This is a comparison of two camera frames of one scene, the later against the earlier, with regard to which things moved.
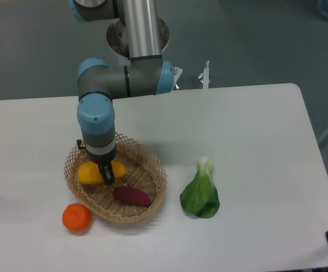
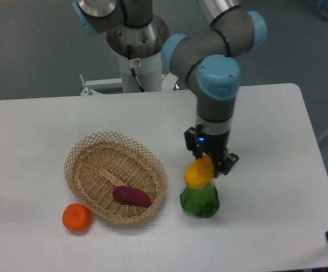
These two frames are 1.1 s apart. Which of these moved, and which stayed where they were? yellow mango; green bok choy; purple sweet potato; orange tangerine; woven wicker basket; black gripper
Moved: yellow mango; black gripper
Stayed: woven wicker basket; purple sweet potato; green bok choy; orange tangerine
